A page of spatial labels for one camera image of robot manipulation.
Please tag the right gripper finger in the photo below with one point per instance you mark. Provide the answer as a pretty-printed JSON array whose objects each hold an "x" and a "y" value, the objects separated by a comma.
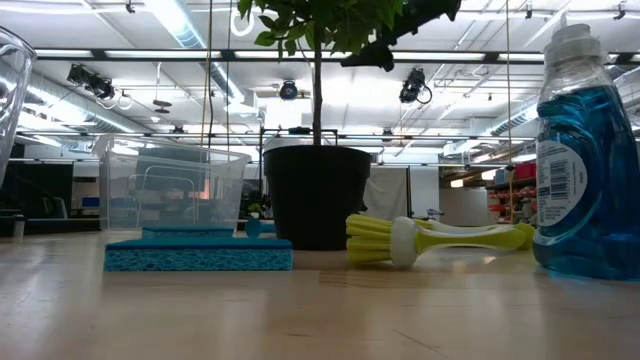
[{"x": 375, "y": 57}]

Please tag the green dish brush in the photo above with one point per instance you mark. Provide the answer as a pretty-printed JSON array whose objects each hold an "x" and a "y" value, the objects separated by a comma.
[
  {"x": 410, "y": 242},
  {"x": 440, "y": 225}
]

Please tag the blue dish soap bottle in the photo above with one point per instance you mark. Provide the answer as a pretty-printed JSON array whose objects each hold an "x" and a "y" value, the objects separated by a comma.
[{"x": 590, "y": 200}]

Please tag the dark blue scrub sponge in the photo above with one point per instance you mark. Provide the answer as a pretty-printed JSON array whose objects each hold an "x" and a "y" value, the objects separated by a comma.
[
  {"x": 200, "y": 257},
  {"x": 185, "y": 232}
]

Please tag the black overhead beam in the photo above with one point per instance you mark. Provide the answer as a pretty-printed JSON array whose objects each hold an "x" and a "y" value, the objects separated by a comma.
[{"x": 492, "y": 56}]

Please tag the white panel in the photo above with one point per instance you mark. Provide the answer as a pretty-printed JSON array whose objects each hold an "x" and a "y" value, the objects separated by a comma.
[{"x": 392, "y": 192}]

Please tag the green plant in black pot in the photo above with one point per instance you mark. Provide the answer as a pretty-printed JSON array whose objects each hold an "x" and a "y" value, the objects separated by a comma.
[{"x": 317, "y": 200}]

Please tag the shelf with red bins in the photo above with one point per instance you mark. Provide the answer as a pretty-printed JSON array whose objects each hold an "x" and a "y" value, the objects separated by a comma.
[{"x": 520, "y": 172}]

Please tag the small background plant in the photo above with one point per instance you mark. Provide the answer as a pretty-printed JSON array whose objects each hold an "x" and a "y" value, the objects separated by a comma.
[{"x": 255, "y": 207}]

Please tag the clear plastic bin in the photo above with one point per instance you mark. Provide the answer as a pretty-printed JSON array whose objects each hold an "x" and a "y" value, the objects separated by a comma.
[
  {"x": 12, "y": 100},
  {"x": 170, "y": 190}
]

